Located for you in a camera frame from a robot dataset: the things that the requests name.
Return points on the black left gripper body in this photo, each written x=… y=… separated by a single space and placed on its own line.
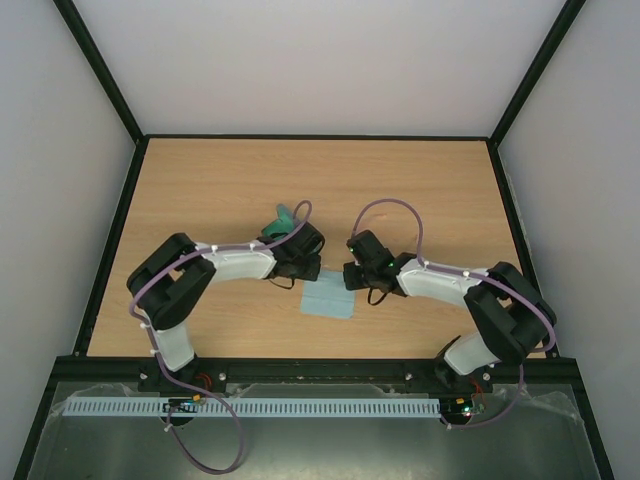
x=304 y=272

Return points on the black frame post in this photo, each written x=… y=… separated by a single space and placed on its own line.
x=545 y=53
x=86 y=43

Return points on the controller board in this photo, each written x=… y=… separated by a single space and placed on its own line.
x=462 y=406
x=189 y=405

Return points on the light blue cleaning cloth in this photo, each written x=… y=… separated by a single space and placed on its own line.
x=327 y=296

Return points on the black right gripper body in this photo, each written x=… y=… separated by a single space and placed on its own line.
x=354 y=277

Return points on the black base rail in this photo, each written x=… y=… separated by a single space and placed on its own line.
x=219 y=374

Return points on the right controller board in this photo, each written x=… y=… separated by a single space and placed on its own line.
x=462 y=406

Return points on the black frame post left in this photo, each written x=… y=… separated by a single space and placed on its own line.
x=86 y=43

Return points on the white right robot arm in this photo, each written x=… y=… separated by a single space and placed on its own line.
x=512 y=319

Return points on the light blue slotted cable duct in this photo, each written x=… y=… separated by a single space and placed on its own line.
x=259 y=408

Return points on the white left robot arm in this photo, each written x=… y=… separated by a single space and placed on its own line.
x=166 y=287

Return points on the grey green glasses case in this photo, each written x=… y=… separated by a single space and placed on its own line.
x=284 y=223

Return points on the left controller board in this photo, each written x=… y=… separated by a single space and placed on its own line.
x=189 y=405

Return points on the black frame post right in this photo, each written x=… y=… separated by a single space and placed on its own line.
x=545 y=53

